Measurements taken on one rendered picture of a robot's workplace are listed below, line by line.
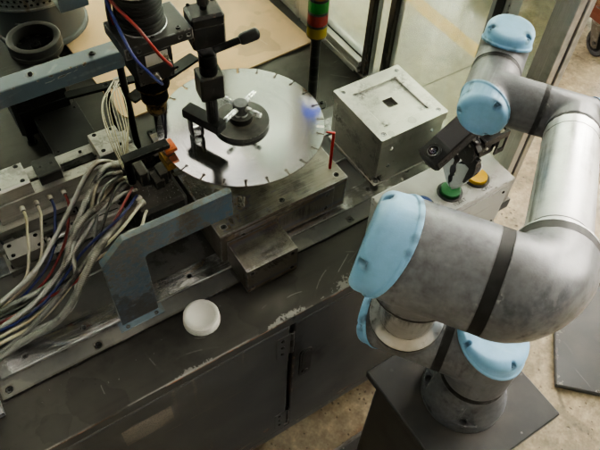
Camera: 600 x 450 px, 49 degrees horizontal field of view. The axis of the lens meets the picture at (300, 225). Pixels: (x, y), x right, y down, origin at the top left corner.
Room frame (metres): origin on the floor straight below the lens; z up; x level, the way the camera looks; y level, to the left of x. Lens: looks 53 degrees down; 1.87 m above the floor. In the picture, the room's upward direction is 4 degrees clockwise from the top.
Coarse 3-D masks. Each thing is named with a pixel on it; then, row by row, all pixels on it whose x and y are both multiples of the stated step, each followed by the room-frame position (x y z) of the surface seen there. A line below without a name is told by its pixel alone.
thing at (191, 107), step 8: (192, 104) 0.92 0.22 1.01; (208, 104) 0.87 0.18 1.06; (216, 104) 0.87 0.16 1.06; (184, 112) 0.90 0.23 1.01; (192, 112) 0.89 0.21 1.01; (200, 112) 0.90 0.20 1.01; (208, 112) 0.87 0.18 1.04; (216, 112) 0.87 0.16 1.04; (192, 120) 0.89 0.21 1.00; (200, 120) 0.88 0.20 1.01; (208, 120) 0.87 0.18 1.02; (216, 120) 0.87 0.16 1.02; (224, 120) 0.88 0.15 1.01; (192, 128) 0.89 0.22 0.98; (200, 128) 0.90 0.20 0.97; (208, 128) 0.87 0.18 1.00; (216, 128) 0.86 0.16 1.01; (224, 128) 0.88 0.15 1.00; (192, 136) 0.89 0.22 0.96
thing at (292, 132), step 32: (192, 96) 1.01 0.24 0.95; (256, 96) 1.02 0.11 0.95; (288, 96) 1.03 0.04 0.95; (160, 128) 0.91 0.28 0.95; (288, 128) 0.94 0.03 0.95; (320, 128) 0.94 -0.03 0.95; (192, 160) 0.84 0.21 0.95; (224, 160) 0.84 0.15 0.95; (256, 160) 0.85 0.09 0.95; (288, 160) 0.85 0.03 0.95
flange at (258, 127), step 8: (224, 104) 0.98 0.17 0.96; (248, 104) 0.98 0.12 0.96; (256, 104) 0.99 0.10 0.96; (224, 112) 0.96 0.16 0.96; (248, 112) 0.95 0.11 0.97; (264, 112) 0.97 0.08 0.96; (232, 120) 0.93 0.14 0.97; (240, 120) 0.92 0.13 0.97; (248, 120) 0.93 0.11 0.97; (256, 120) 0.94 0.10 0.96; (264, 120) 0.94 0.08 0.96; (232, 128) 0.92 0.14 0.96; (240, 128) 0.92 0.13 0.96; (248, 128) 0.92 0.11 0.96; (256, 128) 0.92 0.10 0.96; (264, 128) 0.92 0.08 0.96; (224, 136) 0.89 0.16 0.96; (232, 136) 0.90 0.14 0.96; (240, 136) 0.90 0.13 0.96; (248, 136) 0.90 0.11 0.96; (256, 136) 0.90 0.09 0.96
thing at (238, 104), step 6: (246, 96) 0.96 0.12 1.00; (252, 96) 0.97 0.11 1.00; (228, 102) 0.95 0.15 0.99; (234, 102) 0.94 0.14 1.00; (240, 102) 0.94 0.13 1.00; (246, 102) 0.94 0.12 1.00; (234, 108) 0.93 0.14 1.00; (240, 108) 0.93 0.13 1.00; (246, 108) 0.93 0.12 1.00; (228, 114) 0.91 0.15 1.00; (234, 114) 0.92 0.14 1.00; (240, 114) 0.93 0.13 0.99; (246, 114) 0.94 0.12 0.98; (258, 114) 0.92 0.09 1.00; (228, 120) 0.90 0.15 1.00
